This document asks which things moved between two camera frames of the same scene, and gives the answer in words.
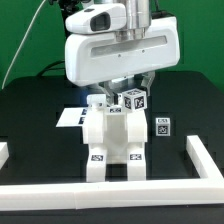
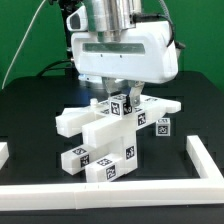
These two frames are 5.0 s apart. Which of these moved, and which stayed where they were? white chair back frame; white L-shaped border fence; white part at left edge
Moved: white chair back frame
Stayed: white L-shaped border fence; white part at left edge
